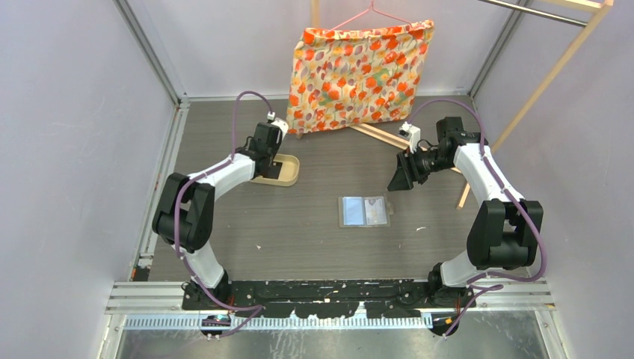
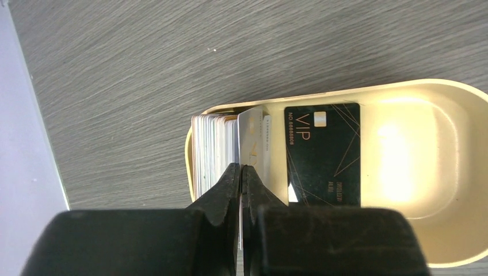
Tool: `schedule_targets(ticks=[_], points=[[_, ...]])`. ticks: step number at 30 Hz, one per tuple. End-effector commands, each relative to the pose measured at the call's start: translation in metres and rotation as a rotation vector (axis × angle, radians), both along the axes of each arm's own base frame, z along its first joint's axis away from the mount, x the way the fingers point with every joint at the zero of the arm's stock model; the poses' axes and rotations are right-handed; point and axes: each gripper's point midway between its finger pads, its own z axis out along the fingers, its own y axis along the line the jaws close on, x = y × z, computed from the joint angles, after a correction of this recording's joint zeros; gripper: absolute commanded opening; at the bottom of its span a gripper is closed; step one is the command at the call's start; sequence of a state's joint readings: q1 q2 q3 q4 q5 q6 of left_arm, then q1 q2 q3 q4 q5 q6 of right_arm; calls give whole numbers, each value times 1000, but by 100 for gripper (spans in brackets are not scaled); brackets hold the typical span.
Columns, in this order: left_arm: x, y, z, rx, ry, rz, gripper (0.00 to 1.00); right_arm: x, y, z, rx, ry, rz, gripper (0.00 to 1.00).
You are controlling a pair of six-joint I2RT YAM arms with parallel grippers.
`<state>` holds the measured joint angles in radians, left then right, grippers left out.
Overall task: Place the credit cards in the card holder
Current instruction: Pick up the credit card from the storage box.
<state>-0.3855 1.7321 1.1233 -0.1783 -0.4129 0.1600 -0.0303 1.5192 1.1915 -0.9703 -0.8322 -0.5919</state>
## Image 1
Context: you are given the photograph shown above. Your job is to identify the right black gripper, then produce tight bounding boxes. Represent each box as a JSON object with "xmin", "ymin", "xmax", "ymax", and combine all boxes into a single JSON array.
[{"xmin": 389, "ymin": 144, "xmax": 456, "ymax": 191}]

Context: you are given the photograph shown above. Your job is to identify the white printed ID card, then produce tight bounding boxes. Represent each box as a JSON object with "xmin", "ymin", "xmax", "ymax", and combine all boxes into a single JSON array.
[{"xmin": 364, "ymin": 197, "xmax": 388, "ymax": 226}]

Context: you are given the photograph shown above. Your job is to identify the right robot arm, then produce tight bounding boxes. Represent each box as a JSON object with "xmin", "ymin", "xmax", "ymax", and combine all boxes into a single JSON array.
[{"xmin": 387, "ymin": 117, "xmax": 544, "ymax": 307}]

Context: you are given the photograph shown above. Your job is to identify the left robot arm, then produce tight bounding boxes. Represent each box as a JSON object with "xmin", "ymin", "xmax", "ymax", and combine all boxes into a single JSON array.
[{"xmin": 152, "ymin": 118, "xmax": 289, "ymax": 310}]

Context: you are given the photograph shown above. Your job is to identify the beige oval tray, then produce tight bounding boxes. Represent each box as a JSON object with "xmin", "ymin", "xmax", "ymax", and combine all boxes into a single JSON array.
[{"xmin": 250, "ymin": 153, "xmax": 300, "ymax": 187}]

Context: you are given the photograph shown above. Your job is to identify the floral fabric bag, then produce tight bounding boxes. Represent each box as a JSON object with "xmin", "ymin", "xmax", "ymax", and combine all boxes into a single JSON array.
[{"xmin": 286, "ymin": 19, "xmax": 435, "ymax": 135}]

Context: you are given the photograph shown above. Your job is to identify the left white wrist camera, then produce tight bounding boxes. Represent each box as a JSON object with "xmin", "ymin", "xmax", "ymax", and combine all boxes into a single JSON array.
[{"xmin": 266, "ymin": 111, "xmax": 289, "ymax": 147}]

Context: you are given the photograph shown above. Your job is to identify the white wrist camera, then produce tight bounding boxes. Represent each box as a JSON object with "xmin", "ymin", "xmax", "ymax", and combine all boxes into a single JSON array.
[
  {"xmin": 397, "ymin": 121, "xmax": 421, "ymax": 153},
  {"xmin": 266, "ymin": 111, "xmax": 289, "ymax": 147}
]

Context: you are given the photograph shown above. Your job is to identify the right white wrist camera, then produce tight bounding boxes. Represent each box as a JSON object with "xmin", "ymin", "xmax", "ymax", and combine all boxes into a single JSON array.
[{"xmin": 397, "ymin": 121, "xmax": 421, "ymax": 153}]

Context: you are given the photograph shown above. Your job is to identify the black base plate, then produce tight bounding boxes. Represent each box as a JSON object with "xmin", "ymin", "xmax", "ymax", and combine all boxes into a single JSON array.
[{"xmin": 182, "ymin": 280, "xmax": 478, "ymax": 321}]

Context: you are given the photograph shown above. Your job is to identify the pink wire hanger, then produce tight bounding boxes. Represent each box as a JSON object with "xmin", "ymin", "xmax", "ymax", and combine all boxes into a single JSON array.
[{"xmin": 330, "ymin": 1, "xmax": 412, "ymax": 33}]

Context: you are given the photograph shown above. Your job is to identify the aluminium front rail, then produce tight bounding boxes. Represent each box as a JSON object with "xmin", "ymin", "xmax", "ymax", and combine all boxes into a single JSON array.
[{"xmin": 106, "ymin": 278, "xmax": 555, "ymax": 334}]

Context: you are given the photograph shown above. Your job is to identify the wooden rack frame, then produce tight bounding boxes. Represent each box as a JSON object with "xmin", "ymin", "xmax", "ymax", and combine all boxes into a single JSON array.
[{"xmin": 310, "ymin": 0, "xmax": 615, "ymax": 212}]

